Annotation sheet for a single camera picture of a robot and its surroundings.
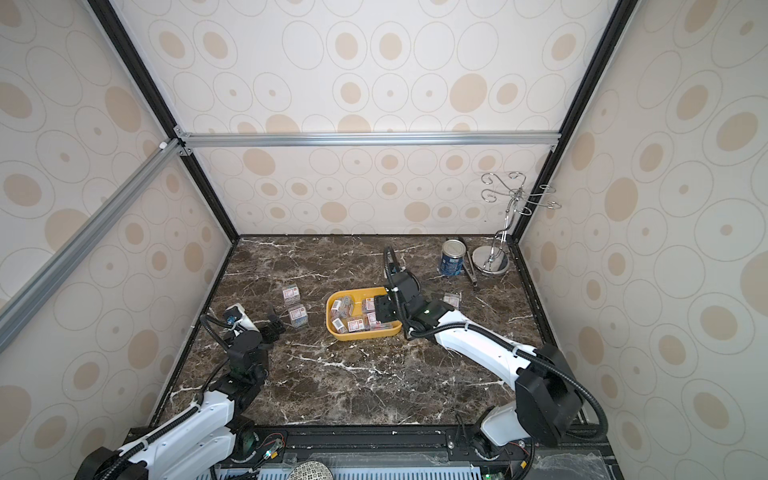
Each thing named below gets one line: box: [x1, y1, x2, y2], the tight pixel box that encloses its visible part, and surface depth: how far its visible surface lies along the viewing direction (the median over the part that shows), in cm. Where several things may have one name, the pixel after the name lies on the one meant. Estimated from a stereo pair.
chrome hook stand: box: [472, 171, 562, 277], surface depth 97 cm
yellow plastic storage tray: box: [325, 287, 402, 341], surface depth 95 cm
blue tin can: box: [440, 239, 467, 276], surface depth 105 cm
